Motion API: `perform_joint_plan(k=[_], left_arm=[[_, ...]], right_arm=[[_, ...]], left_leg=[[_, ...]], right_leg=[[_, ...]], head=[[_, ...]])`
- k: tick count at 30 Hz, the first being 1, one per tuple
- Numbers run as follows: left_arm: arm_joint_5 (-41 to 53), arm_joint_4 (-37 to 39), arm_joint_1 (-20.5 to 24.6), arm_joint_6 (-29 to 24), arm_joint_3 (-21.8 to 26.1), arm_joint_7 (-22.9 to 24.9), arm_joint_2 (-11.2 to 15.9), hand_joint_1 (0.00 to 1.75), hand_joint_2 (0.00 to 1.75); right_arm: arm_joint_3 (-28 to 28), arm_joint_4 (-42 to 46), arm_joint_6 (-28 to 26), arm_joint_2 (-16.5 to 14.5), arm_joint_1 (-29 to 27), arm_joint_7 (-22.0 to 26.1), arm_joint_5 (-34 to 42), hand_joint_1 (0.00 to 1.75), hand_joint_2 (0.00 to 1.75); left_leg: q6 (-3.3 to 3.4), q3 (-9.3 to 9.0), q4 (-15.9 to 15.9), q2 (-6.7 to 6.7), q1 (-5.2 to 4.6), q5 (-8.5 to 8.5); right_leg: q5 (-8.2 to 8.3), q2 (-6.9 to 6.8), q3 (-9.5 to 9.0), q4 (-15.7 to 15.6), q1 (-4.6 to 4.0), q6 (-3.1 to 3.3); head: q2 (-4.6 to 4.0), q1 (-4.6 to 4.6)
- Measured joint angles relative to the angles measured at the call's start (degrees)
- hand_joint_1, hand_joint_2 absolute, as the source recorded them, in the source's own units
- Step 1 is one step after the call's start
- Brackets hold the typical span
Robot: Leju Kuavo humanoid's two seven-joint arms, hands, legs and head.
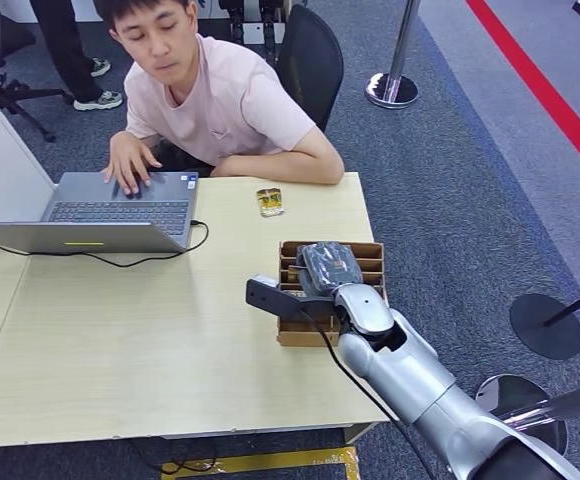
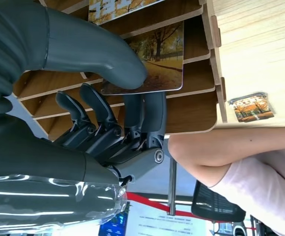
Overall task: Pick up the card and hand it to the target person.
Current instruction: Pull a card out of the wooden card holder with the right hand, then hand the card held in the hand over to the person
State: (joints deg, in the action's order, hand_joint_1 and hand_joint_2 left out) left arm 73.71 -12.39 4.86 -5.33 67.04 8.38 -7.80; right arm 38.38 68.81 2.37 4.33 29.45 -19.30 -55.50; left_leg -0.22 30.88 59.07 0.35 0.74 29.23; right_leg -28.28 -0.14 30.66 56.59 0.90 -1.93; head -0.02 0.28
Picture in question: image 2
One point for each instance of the wooden slotted card holder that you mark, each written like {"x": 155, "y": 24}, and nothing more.
{"x": 191, "y": 110}

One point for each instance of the red stanchion belt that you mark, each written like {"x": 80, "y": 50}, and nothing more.
{"x": 152, "y": 202}

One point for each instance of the autumn photo card in sleeve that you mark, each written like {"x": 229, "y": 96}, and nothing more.
{"x": 252, "y": 109}

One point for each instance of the black mesh office chair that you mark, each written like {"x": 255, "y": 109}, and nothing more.
{"x": 215, "y": 203}

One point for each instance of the seated person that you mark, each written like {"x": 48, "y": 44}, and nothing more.
{"x": 260, "y": 182}

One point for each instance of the white printed poster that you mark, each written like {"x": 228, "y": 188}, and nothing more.
{"x": 162, "y": 226}

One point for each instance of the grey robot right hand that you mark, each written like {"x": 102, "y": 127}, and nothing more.
{"x": 47, "y": 172}

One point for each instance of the blue sign board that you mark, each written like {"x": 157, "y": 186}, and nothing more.
{"x": 114, "y": 223}

